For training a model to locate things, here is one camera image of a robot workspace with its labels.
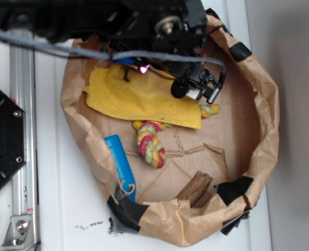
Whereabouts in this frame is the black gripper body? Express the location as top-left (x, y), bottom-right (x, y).
top-left (109, 1), bottom-right (207, 68)

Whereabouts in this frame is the yellow cloth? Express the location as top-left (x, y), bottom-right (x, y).
top-left (83, 64), bottom-right (201, 129)

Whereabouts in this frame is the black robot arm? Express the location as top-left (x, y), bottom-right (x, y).
top-left (0, 1), bottom-right (207, 62)

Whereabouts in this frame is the brown paper bag bin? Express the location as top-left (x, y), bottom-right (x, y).
top-left (61, 10), bottom-right (280, 247)

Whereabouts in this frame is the brown wooden block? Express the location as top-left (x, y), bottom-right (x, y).
top-left (175, 170), bottom-right (213, 207)

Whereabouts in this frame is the grey braided cable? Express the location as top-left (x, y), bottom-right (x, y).
top-left (0, 27), bottom-right (227, 91)

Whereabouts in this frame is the multicolour rope toy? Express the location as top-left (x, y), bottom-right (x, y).
top-left (132, 104), bottom-right (220, 168)

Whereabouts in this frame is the blue plastic handle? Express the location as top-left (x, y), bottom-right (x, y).
top-left (105, 135), bottom-right (136, 202)

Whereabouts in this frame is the aluminium extrusion rail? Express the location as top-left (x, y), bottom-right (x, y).
top-left (9, 45), bottom-right (40, 250)

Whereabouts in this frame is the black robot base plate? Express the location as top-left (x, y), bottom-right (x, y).
top-left (0, 90), bottom-right (26, 191)

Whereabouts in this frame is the metal corner bracket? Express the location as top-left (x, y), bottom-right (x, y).
top-left (1, 215), bottom-right (36, 250)

